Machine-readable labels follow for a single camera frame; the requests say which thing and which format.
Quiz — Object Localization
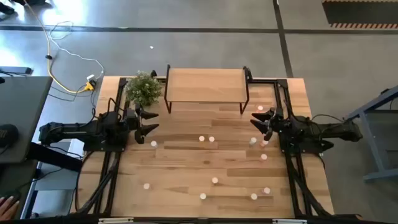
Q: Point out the wooden shelf black legs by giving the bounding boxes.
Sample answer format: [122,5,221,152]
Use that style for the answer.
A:
[164,64,253,115]

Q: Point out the grey desk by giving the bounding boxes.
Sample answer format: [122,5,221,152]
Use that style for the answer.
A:
[0,76,53,165]

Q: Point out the green potted plant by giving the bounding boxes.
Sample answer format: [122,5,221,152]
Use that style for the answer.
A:
[124,70,163,107]

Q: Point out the white box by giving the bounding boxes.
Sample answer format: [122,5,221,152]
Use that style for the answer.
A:
[68,139,85,157]

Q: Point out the person's hand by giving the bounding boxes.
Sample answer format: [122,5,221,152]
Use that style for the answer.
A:
[0,195,20,222]

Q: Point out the black desk leg beam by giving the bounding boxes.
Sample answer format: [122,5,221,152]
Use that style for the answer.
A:
[27,142,83,172]

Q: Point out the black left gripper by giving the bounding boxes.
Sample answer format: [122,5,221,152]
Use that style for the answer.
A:
[125,104,160,145]

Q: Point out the blue metal frame table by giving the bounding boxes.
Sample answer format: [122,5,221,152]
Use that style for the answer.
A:
[343,84,398,183]

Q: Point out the yellow extension cable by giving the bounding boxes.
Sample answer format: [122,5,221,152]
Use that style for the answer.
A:
[23,0,94,94]

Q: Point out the white cable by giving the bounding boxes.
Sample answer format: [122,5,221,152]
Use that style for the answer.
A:
[48,20,105,78]

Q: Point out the black round desk device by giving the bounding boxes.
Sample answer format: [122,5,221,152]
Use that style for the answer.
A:
[0,123,19,149]

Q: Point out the silver metal bracket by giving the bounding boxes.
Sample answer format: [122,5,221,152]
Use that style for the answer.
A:
[272,218,308,224]
[98,217,134,224]

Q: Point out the black hazard-striped floor mat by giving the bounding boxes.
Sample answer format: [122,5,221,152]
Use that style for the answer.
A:
[322,0,398,29]

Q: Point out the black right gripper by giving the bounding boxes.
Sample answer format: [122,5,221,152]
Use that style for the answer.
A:
[250,107,285,142]

